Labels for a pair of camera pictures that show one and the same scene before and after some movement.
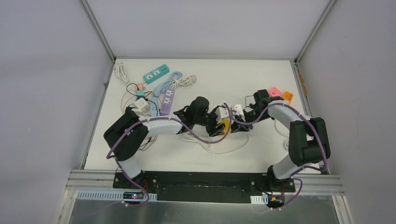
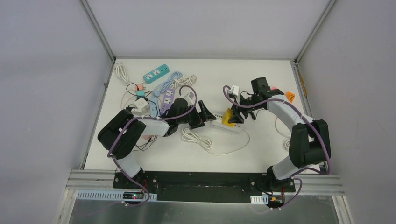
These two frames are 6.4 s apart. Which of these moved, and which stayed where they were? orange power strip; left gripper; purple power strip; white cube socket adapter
Moved: left gripper
Stayed: purple power strip; orange power strip; white cube socket adapter
